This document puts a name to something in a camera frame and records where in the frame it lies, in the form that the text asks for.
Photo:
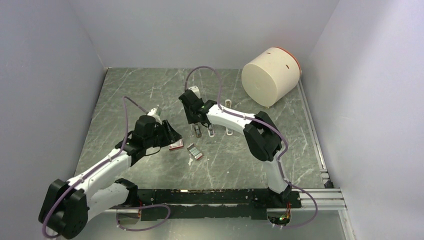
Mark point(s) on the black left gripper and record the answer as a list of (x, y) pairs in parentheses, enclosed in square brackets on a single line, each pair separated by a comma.
[(170, 135)]

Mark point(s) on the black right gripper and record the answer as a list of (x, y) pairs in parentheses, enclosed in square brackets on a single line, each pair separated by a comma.
[(190, 119)]

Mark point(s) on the red staple box sleeve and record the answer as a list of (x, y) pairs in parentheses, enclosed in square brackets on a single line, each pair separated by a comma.
[(176, 145)]

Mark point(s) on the beige stapler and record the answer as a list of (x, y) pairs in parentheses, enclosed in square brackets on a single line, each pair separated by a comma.
[(197, 130)]

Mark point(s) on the blue mini stapler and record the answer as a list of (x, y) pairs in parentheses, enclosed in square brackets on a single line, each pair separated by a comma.
[(211, 131)]

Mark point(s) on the staple box tray with staples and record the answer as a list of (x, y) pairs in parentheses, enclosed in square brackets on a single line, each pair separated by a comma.
[(194, 152)]

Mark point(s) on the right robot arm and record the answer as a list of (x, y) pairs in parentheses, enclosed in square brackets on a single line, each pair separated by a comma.
[(262, 136)]

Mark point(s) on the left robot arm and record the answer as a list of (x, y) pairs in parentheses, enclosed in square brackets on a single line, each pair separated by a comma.
[(92, 182)]

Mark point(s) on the cream cylindrical container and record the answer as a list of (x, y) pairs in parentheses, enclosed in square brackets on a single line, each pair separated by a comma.
[(270, 76)]

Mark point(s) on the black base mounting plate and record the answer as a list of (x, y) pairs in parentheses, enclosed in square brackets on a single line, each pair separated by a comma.
[(252, 203)]

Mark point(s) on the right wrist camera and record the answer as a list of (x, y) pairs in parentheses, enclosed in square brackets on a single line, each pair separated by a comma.
[(196, 91)]

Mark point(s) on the aluminium frame rail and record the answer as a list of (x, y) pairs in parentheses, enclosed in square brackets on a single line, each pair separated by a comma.
[(321, 199)]

